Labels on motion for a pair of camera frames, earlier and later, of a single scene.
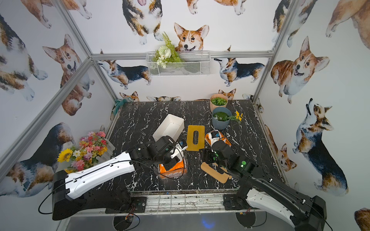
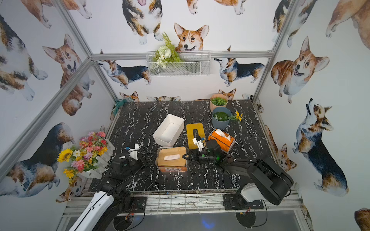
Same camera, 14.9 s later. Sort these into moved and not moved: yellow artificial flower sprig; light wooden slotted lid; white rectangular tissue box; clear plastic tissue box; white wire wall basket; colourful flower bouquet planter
Moved: light wooden slotted lid; clear plastic tissue box
Not moved: white rectangular tissue box; white wire wall basket; colourful flower bouquet planter; yellow artificial flower sprig
